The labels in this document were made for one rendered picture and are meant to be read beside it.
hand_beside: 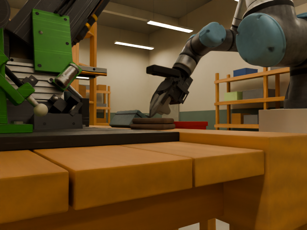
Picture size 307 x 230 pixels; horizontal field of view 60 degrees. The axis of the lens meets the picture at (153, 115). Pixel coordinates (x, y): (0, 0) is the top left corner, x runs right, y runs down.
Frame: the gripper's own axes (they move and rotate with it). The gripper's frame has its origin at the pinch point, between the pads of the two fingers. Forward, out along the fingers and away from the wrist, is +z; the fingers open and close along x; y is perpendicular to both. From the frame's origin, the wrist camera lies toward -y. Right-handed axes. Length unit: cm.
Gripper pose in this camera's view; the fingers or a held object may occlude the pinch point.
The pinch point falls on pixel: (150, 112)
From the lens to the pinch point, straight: 87.6
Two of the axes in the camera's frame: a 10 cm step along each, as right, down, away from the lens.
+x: -5.6, 0.2, 8.3
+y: 6.8, 5.8, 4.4
